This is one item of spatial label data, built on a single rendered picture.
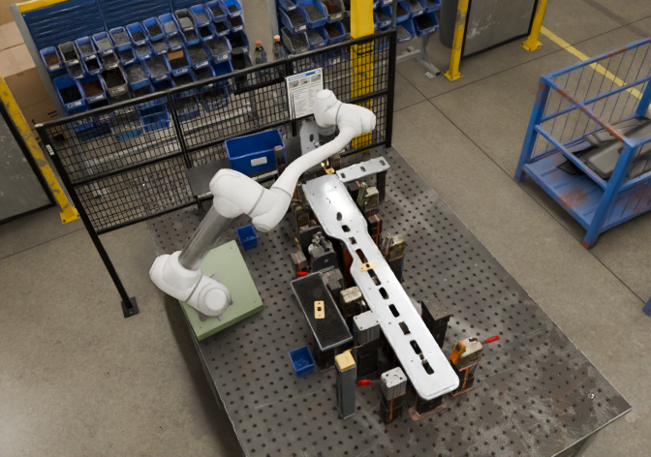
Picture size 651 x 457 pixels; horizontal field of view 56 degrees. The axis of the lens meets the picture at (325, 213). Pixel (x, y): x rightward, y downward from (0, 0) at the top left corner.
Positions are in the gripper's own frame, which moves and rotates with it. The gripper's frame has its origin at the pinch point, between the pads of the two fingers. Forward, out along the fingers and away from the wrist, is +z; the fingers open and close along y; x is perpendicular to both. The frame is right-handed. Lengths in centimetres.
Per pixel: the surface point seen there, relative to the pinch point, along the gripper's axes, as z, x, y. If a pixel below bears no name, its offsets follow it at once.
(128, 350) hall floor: 129, 24, -130
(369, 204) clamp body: 31.6, -8.5, 19.4
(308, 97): 2, 54, 12
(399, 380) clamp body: 23, -108, -15
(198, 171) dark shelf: 26, 49, -58
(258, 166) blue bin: 22.3, 35.4, -27.0
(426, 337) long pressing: 29, -92, 6
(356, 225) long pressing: 28.8, -20.6, 5.8
